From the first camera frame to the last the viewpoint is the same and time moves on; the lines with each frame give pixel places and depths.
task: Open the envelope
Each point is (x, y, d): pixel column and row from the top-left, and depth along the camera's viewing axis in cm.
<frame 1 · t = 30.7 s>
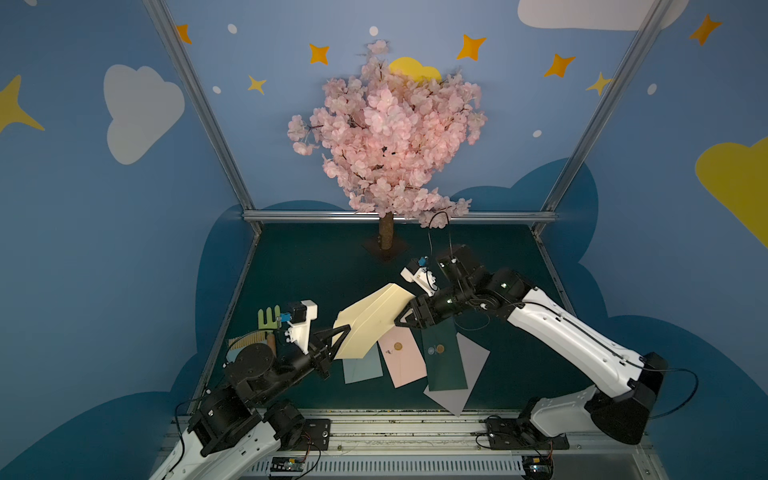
left hand: (348, 324, 61), fingers closed
right hand: (406, 316, 68), fingers open
light teal envelope: (357, 370, 88), on the table
cream yellow envelope: (370, 319, 64), point 31 cm above the table
pink envelope: (403, 359, 90), on the table
dark green envelope: (446, 369, 88), on the table
lavender envelope: (474, 358, 91), on the table

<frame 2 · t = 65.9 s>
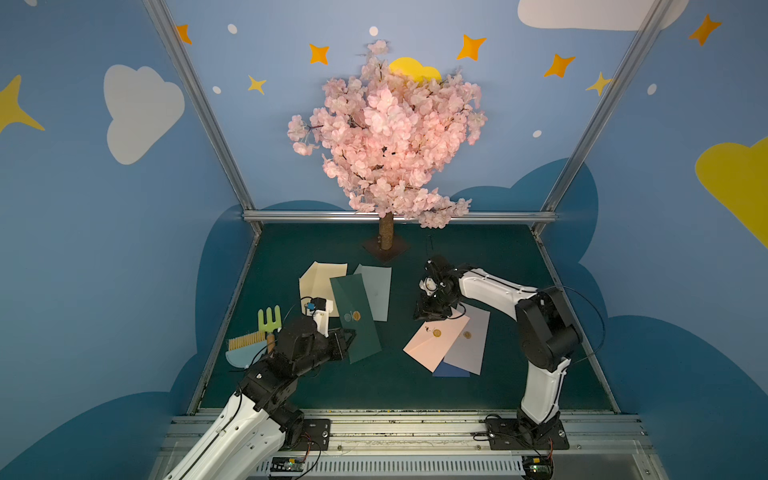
left hand: (357, 329, 74), fingers closed
right hand: (422, 314, 93), fingers open
light teal envelope: (377, 283, 110), on the table
cream yellow envelope: (316, 282, 104), point 2 cm above the table
pink envelope: (434, 339, 93), on the table
dark blue envelope: (445, 369, 88), on the table
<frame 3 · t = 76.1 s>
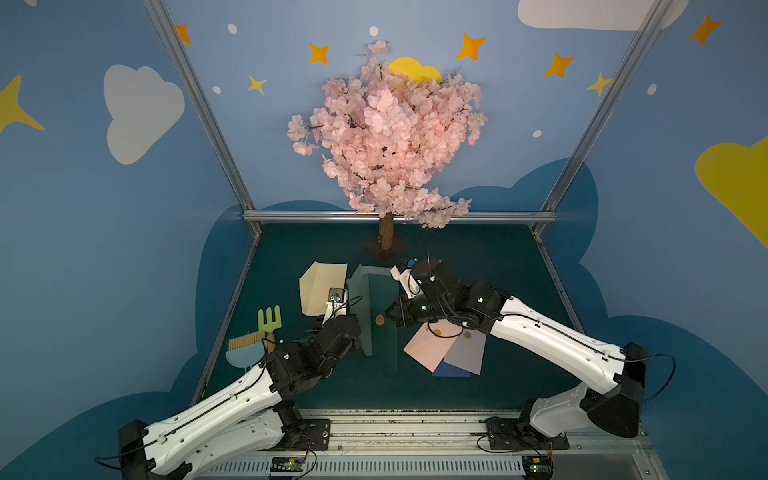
left hand: (348, 313, 74), fingers open
right hand: (388, 311, 70), fingers closed
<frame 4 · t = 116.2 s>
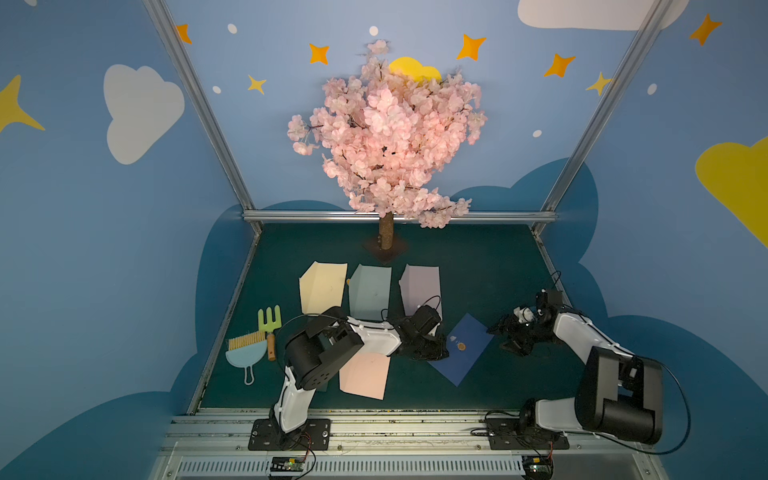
left hand: (453, 351, 87), fingers closed
right hand: (499, 334, 89), fingers open
pink envelope: (366, 374, 86), on the table
lavender envelope: (421, 286, 106), on the table
dark blue envelope: (465, 343, 92), on the table
